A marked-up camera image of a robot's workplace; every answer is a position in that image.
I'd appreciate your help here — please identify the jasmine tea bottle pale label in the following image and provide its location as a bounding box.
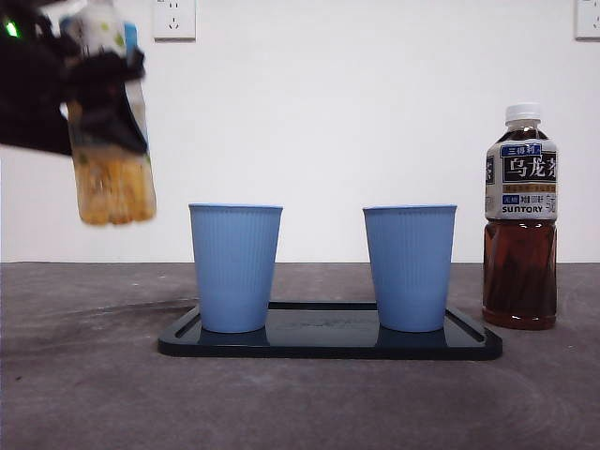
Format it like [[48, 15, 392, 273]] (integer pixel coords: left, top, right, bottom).
[[60, 0, 158, 226]]

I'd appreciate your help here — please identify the dark glossy tray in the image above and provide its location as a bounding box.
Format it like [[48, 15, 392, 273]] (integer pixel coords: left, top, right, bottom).
[[157, 301, 504, 361]]

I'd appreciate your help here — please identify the blue ribbed cup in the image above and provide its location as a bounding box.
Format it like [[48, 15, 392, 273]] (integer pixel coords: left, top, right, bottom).
[[362, 203, 458, 334], [187, 202, 284, 335]]

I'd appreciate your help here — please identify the white wall socket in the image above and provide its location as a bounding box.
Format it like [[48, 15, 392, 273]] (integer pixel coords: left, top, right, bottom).
[[574, 0, 600, 40], [152, 0, 197, 41]]

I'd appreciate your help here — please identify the dark oolong tea bottle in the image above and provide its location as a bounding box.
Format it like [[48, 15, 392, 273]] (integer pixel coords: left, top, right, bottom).
[[481, 102, 560, 331]]

